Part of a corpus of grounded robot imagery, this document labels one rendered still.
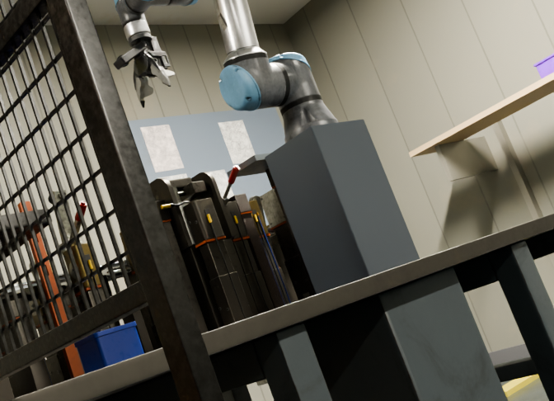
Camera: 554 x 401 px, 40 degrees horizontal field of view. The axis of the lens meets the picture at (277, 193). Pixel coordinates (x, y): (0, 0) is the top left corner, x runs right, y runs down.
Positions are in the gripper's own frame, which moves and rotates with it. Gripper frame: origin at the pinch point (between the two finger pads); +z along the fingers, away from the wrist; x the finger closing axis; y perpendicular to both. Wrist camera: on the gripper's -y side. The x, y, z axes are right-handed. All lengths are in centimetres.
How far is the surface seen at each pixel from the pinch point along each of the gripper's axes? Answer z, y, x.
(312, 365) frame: 86, -36, -61
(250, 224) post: 44.0, 19.8, 0.2
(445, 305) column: 85, 15, -60
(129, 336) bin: 67, -50, -26
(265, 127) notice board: -53, 235, 181
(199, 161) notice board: -36, 171, 184
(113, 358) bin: 71, -56, -26
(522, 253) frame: 81, 47, -67
